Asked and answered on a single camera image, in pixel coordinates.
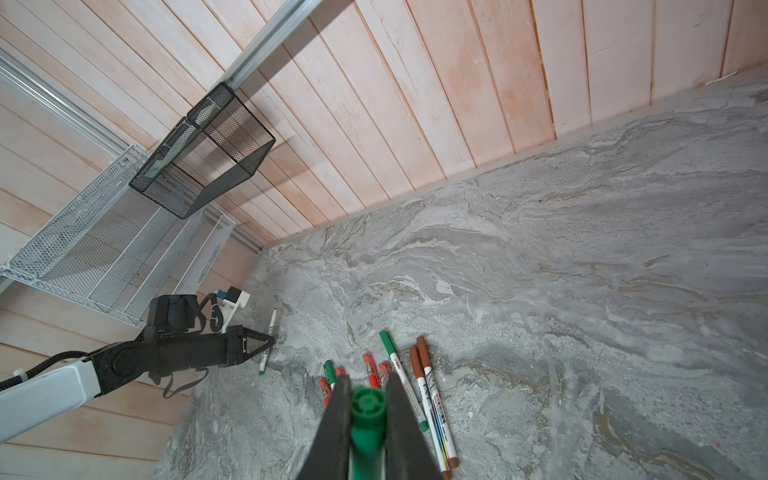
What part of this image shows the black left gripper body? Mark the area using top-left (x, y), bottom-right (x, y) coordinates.
top-left (207, 326), bottom-right (247, 366)

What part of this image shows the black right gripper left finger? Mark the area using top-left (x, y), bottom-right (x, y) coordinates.
top-left (297, 375), bottom-right (352, 480)

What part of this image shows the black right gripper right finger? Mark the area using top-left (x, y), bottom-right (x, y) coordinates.
top-left (384, 373), bottom-right (442, 479)

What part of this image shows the green capped white marker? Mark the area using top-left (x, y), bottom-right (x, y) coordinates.
top-left (258, 309), bottom-right (277, 376)

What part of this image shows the green marker cap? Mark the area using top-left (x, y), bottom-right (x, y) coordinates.
top-left (350, 387), bottom-right (387, 480)

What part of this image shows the red gel pen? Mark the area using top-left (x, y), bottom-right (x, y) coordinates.
top-left (362, 353), bottom-right (381, 389)
top-left (378, 361), bottom-right (393, 387)
top-left (318, 378), bottom-right (332, 406)

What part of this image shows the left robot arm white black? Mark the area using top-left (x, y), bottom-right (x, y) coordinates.
top-left (1, 295), bottom-right (275, 442)

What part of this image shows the brown capped marker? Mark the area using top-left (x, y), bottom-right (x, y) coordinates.
top-left (417, 336), bottom-right (460, 469)
top-left (409, 345), bottom-right (452, 480)

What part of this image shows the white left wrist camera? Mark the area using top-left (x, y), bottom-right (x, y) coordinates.
top-left (211, 286), bottom-right (250, 332)

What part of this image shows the white mesh wall shelf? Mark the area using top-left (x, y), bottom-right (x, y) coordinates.
top-left (1, 145), bottom-right (235, 326)

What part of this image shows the black corrugated cable conduit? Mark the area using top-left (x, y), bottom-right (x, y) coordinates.
top-left (0, 350), bottom-right (91, 392)

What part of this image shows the black mesh wall basket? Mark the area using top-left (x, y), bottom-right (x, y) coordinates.
top-left (130, 83), bottom-right (276, 219)

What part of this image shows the horizontal aluminium wall rail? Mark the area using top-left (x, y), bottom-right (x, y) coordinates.
top-left (219, 0), bottom-right (323, 89)

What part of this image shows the left aluminium wall rail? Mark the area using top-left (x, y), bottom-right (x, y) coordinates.
top-left (1, 49), bottom-right (131, 156)

